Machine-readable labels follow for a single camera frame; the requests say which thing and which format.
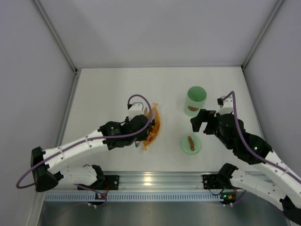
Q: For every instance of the orange woven boat basket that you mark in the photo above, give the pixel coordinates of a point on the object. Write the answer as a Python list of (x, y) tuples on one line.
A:
[(155, 127)]

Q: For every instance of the slotted grey cable duct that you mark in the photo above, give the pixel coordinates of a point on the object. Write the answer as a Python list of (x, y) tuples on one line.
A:
[(134, 197)]

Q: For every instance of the green cylindrical lunch container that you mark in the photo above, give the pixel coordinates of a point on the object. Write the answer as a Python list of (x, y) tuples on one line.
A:
[(194, 101)]

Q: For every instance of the controller board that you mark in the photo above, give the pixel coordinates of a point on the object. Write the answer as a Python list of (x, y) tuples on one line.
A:
[(228, 196), (100, 196)]

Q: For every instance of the right controller board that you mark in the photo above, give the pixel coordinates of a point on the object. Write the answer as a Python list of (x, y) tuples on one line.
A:
[(228, 196)]

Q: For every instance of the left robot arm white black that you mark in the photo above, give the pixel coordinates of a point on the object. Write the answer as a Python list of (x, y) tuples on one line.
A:
[(52, 167)]

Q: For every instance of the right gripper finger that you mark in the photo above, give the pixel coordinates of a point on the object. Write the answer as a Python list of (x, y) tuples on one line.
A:
[(210, 128), (197, 121)]

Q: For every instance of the aluminium mounting rail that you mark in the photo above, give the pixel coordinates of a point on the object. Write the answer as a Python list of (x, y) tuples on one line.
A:
[(147, 181)]

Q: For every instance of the green lid with leather strap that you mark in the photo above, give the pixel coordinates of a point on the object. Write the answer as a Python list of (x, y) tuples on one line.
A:
[(191, 145)]

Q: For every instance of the left controller board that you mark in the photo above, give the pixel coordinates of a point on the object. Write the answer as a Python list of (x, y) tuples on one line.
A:
[(100, 196)]

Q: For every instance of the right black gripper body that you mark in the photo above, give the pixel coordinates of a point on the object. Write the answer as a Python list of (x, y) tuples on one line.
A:
[(209, 122)]

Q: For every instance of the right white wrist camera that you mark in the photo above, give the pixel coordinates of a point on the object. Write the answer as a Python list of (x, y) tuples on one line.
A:
[(225, 104)]

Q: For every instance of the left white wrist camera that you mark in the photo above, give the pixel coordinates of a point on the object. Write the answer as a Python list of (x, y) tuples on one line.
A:
[(135, 109)]

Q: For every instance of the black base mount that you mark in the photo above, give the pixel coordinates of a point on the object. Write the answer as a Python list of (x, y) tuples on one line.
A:
[(110, 182), (210, 181)]

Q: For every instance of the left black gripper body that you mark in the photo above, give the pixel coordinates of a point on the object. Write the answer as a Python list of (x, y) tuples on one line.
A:
[(147, 127)]

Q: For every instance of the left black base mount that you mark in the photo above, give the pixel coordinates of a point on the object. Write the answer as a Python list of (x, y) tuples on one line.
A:
[(110, 182)]

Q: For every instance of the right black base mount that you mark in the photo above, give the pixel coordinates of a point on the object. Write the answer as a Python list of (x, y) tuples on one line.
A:
[(210, 181)]

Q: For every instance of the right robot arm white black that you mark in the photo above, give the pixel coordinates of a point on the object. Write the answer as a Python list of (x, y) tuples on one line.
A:
[(284, 188)]

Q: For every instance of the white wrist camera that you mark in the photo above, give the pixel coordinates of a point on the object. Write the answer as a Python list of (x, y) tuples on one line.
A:
[(225, 104), (135, 109)]

